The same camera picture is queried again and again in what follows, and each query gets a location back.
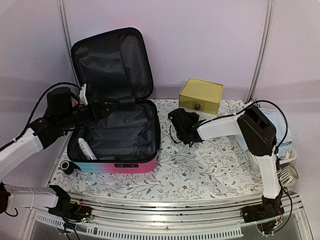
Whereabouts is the left metal wall post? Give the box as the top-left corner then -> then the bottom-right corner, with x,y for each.
56,0 -> 76,53

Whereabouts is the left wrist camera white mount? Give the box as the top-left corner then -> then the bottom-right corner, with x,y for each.
79,80 -> 93,106

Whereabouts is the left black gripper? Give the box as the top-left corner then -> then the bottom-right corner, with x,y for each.
58,95 -> 121,131

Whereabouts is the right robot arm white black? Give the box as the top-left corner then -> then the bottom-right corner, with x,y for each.
168,105 -> 284,222

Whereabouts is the yellow and white storage box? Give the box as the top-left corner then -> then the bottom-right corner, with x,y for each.
178,78 -> 224,119

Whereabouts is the right metal wall post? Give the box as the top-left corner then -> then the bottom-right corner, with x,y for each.
246,0 -> 275,103

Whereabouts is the aluminium front rail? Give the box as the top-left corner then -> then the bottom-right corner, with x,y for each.
28,192 -> 303,238

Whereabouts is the white plastic bottle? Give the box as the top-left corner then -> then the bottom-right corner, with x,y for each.
78,138 -> 97,160

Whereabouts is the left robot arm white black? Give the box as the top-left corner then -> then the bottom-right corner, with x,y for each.
0,82 -> 120,217

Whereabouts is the floral white tablecloth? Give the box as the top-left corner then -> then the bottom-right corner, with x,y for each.
50,99 -> 278,202

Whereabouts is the pale blue garment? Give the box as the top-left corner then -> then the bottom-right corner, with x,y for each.
260,108 -> 293,159

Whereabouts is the pink and teal kids suitcase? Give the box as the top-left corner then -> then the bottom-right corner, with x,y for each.
66,27 -> 161,174

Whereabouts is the white plastic mesh basket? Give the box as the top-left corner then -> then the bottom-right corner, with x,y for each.
278,147 -> 298,165

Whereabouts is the metal wall post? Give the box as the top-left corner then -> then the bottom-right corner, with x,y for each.
56,0 -> 76,53
246,0 -> 275,103

